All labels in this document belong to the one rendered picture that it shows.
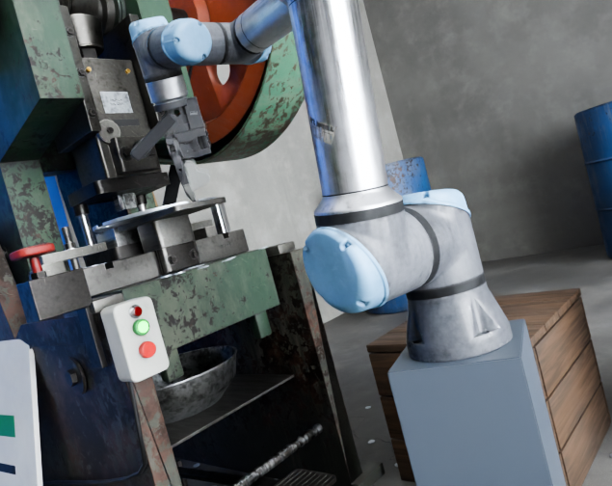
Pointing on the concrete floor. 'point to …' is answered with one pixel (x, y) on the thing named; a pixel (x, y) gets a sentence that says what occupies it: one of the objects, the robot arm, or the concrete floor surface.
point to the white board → (10, 416)
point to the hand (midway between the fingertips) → (190, 197)
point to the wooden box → (541, 342)
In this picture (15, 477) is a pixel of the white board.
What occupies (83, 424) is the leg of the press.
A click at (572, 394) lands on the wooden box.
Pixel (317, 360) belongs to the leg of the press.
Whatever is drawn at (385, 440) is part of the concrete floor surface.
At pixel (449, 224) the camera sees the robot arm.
